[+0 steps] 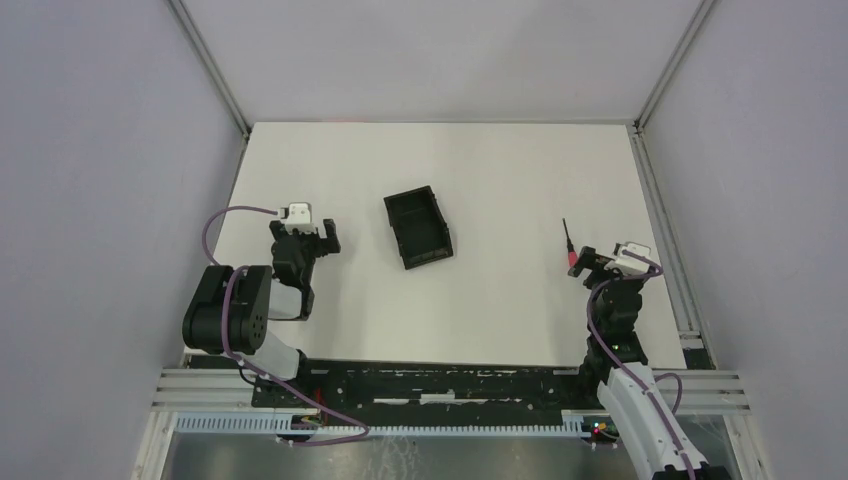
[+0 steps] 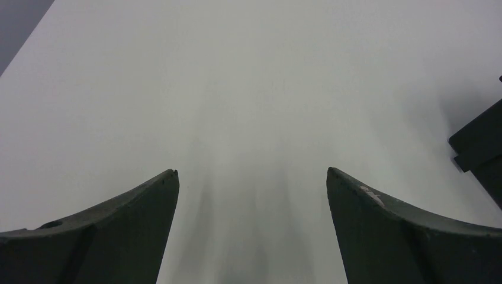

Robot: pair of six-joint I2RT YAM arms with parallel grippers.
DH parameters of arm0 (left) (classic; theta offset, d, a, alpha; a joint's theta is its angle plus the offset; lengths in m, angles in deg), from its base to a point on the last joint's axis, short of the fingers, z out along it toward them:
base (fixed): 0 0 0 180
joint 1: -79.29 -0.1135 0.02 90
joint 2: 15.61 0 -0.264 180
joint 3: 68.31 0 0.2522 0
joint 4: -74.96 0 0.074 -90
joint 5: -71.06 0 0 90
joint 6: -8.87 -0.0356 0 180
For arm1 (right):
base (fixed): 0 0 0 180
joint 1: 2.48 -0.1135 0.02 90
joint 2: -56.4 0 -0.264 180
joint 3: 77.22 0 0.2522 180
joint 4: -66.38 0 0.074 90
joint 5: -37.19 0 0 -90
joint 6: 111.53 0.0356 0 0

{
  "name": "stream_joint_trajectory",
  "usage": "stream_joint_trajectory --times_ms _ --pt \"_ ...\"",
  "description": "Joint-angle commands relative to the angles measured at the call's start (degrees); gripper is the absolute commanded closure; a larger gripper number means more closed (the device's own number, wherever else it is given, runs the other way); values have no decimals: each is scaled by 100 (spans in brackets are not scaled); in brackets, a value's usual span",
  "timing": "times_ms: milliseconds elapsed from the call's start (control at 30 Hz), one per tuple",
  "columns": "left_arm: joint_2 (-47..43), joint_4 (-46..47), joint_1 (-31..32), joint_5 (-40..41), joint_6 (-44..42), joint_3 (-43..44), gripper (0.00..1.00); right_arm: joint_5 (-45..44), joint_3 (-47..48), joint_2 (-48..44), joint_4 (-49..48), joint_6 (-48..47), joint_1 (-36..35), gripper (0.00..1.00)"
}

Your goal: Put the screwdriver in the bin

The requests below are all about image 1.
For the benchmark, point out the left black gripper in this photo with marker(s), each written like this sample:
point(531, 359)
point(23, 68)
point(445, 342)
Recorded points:
point(307, 242)

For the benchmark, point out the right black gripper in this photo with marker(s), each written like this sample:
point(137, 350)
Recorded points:
point(594, 261)

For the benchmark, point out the red handled screwdriver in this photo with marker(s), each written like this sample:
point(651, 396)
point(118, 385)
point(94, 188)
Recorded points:
point(568, 244)

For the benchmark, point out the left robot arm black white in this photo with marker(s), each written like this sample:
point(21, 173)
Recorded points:
point(230, 315)

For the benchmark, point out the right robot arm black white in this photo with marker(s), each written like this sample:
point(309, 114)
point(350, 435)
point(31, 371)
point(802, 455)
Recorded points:
point(616, 368)

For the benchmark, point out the black plastic bin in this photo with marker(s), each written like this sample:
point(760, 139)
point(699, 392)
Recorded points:
point(419, 227)

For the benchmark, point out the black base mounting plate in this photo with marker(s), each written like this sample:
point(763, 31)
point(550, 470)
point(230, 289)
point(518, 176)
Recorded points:
point(402, 394)

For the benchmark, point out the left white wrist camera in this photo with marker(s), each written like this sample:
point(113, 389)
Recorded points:
point(296, 218)

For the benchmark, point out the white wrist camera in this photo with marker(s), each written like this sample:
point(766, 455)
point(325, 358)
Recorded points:
point(296, 218)
point(631, 258)

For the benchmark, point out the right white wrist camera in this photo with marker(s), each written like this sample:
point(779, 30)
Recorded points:
point(631, 258)

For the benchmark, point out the right side aluminium rail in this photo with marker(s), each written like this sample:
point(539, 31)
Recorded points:
point(687, 314)

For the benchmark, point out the aluminium frame rail front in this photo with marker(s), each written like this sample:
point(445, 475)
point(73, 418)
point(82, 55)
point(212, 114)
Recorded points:
point(705, 392)

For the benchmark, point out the left aluminium corner post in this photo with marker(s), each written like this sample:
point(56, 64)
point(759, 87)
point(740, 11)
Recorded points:
point(199, 46)

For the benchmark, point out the aluminium corner post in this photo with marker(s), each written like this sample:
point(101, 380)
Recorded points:
point(679, 53)
point(199, 46)

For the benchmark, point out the white slotted cable duct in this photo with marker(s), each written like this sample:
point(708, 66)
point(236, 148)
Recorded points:
point(284, 424)

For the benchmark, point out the right aluminium corner post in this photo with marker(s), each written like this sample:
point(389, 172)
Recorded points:
point(679, 53)

